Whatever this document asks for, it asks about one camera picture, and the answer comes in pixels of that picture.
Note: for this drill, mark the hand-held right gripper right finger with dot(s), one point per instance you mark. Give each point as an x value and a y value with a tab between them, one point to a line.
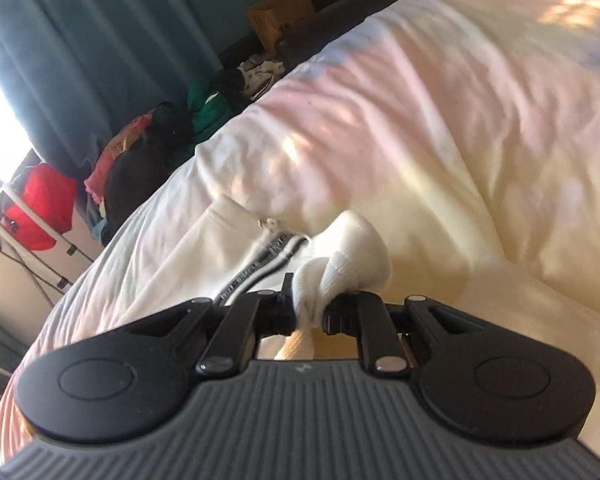
336	318

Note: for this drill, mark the white sock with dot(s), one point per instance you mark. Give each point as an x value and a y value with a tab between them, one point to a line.
341	265

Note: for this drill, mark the red garment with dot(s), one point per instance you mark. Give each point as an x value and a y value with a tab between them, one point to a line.
36	207

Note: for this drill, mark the brown paper bag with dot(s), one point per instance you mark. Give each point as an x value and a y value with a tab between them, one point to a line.
278	16

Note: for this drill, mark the white drying rack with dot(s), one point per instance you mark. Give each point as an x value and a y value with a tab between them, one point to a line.
25	240

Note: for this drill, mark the pink orange garment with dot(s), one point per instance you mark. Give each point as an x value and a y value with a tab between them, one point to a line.
114	155

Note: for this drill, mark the black and white garment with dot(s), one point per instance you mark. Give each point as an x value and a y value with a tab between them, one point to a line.
252	77

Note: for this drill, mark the dark sofa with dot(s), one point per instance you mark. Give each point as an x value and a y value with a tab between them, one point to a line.
330	15

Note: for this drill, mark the green garment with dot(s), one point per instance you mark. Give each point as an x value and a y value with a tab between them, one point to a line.
204	109

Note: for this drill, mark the white zip jacket striped trim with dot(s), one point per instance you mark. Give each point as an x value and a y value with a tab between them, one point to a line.
200	265

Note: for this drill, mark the pastel bed duvet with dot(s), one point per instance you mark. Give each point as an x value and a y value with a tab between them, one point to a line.
380	125

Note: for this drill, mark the teal curtain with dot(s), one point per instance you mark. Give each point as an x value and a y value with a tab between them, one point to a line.
105	40

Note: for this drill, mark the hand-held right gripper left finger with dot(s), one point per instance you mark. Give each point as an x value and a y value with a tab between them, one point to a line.
279	314

